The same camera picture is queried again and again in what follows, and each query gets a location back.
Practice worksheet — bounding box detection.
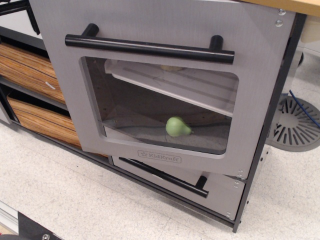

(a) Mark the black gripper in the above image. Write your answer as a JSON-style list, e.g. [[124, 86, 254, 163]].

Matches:
[[0, 0, 40, 35]]

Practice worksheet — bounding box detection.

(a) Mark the grey oven door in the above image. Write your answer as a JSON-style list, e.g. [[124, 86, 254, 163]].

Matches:
[[30, 0, 295, 178]]

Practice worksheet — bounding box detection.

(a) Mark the black oven door handle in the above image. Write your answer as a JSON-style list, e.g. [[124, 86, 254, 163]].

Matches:
[[64, 23, 235, 64]]

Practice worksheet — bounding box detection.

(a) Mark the upper wood-pattern bin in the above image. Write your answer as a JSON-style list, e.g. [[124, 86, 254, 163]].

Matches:
[[0, 43, 66, 104]]

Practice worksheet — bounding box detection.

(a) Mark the wood-pattern bin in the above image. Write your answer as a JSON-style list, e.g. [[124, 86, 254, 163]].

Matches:
[[6, 94, 109, 159], [0, 43, 66, 104]]

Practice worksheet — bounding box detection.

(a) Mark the lower wood-pattern bin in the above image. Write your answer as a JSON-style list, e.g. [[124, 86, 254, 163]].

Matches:
[[6, 94, 109, 159]]

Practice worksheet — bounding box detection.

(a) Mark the beige toy potato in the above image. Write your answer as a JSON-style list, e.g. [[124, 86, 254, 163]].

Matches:
[[160, 65, 184, 72]]

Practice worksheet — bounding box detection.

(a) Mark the black toy kitchen cabinet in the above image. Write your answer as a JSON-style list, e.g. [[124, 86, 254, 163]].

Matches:
[[8, 13, 307, 233]]

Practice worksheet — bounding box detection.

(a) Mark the green toy pear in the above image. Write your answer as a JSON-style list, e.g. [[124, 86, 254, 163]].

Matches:
[[165, 116, 194, 137]]

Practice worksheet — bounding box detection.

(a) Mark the grey lower drawer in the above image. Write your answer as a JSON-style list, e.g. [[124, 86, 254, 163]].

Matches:
[[112, 156, 245, 220]]

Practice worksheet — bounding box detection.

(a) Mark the wooden countertop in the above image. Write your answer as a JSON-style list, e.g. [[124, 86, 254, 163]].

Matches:
[[244, 0, 320, 17]]

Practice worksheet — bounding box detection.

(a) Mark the grey round slotted base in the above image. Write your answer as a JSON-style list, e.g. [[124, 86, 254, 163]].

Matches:
[[266, 95, 320, 152]]

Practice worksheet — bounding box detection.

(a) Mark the black base plate with screw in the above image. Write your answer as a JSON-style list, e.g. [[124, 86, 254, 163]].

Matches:
[[0, 212, 62, 240]]

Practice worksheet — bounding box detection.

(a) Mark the blue cable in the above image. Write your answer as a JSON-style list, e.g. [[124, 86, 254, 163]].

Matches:
[[288, 89, 320, 129]]

